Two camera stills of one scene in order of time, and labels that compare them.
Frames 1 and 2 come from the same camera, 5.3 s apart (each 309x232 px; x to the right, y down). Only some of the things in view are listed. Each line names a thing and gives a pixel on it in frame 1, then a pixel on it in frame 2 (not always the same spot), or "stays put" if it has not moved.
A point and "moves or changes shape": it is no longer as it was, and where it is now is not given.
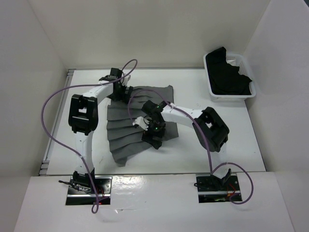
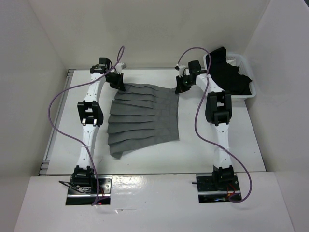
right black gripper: [147, 136] -> [180, 88]
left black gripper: [123, 97] -> [119, 84]
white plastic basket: [237, 60] stays put
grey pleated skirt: [125, 138] moves or changes shape
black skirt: [224, 78] stays put
